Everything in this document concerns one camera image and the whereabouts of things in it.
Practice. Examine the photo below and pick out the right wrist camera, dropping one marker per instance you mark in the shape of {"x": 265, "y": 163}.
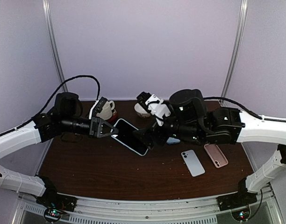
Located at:
{"x": 154, "y": 106}

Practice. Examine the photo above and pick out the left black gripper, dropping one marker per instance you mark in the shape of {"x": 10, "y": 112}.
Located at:
{"x": 96, "y": 126}

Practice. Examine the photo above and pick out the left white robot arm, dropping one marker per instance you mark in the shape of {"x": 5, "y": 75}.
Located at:
{"x": 61, "y": 118}

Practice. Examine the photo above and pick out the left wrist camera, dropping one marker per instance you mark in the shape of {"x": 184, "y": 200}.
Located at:
{"x": 97, "y": 107}

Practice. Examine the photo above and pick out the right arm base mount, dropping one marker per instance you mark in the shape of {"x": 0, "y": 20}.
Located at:
{"x": 238, "y": 204}

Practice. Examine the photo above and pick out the red patterned coaster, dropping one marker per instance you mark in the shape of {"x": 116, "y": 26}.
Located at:
{"x": 114, "y": 117}

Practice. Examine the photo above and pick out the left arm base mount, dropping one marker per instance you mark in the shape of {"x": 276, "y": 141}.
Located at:
{"x": 57, "y": 205}

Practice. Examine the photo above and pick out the white ceramic bowl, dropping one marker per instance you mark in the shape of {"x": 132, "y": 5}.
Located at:
{"x": 140, "y": 111}

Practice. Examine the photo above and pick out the pink phone case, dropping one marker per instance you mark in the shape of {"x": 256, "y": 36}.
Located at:
{"x": 216, "y": 155}

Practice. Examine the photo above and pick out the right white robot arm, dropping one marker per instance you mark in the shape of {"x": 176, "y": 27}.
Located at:
{"x": 186, "y": 118}

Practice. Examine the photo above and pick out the white phone from blue case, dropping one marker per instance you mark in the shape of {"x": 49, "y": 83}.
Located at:
{"x": 193, "y": 163}

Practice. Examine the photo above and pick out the right aluminium frame post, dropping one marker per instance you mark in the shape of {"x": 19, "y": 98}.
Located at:
{"x": 237, "y": 43}

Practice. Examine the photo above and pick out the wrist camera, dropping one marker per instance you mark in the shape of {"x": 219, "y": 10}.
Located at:
{"x": 97, "y": 107}
{"x": 154, "y": 106}

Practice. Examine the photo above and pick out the cream ribbed mug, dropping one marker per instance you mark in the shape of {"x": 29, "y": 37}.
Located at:
{"x": 106, "y": 112}

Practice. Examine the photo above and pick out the left aluminium frame post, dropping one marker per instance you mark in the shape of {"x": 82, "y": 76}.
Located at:
{"x": 51, "y": 33}

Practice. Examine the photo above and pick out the front aluminium rail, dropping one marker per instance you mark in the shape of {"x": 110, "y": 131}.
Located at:
{"x": 203, "y": 210}

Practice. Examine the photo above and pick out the aluminium frame post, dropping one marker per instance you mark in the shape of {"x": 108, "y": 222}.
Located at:
{"x": 237, "y": 43}
{"x": 51, "y": 33}

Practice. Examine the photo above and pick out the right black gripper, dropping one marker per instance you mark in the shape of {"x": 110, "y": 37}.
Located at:
{"x": 144, "y": 134}

